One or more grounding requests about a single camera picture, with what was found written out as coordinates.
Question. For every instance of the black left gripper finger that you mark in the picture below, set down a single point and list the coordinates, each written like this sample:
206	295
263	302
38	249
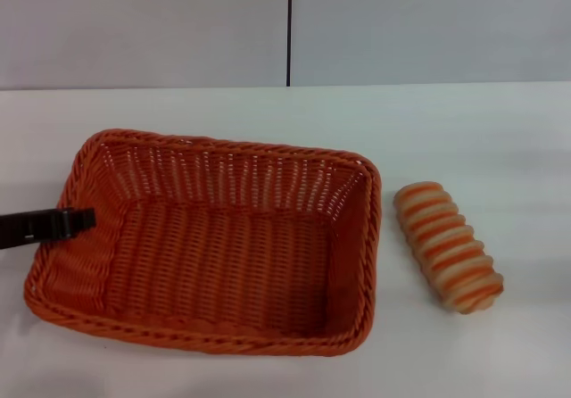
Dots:
44	226

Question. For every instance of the orange woven plastic basket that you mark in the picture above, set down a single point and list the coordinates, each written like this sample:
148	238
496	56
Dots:
214	255

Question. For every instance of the orange cream striped bread roll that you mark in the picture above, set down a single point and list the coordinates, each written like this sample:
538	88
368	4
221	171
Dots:
448	248

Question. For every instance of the dark vertical wall panel seam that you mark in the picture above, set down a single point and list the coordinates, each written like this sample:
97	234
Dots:
288	27

